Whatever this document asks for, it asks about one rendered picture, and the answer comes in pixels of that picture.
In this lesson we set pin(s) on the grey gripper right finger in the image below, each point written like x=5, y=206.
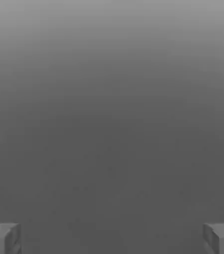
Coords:
x=223, y=241

